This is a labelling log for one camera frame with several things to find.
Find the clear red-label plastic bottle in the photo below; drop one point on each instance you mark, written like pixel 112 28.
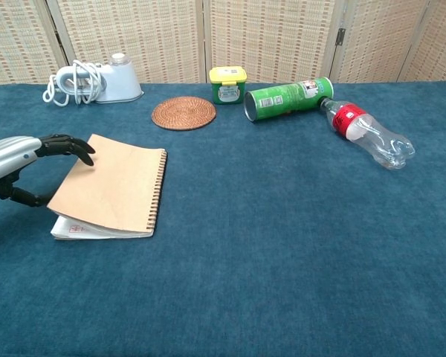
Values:
pixel 371 132

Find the green chips can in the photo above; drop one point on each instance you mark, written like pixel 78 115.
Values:
pixel 286 99

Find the pale blue steam iron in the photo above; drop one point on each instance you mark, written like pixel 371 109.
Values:
pixel 117 83

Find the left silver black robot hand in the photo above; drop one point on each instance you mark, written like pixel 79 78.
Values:
pixel 7 158

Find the yellow-lidded green box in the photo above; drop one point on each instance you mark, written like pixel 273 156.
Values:
pixel 227 85

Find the blue table cloth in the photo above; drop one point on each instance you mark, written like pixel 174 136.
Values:
pixel 264 241

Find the woven folding screen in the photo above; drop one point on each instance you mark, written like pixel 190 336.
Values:
pixel 245 37

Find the round woven rattan coaster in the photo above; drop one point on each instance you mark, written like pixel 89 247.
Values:
pixel 184 113

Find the tan spiral notebook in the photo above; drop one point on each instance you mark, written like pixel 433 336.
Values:
pixel 115 189

